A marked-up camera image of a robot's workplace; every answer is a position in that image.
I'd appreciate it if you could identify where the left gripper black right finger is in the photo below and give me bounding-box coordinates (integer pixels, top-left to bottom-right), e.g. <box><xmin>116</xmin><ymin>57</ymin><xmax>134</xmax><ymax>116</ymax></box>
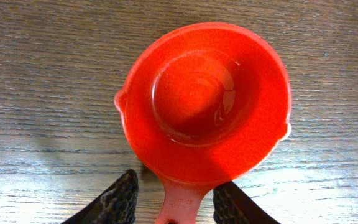
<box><xmin>213</xmin><ymin>182</ymin><xmax>280</xmax><ymax>224</ymax></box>

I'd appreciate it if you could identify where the orange measuring scoop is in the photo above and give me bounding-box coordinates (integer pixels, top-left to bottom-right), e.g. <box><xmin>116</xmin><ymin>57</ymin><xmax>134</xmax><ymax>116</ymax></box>
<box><xmin>114</xmin><ymin>22</ymin><xmax>291</xmax><ymax>223</ymax></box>

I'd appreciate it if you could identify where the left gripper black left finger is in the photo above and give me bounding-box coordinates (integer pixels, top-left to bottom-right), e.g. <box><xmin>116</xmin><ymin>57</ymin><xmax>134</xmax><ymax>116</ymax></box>
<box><xmin>63</xmin><ymin>169</ymin><xmax>139</xmax><ymax>224</ymax></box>

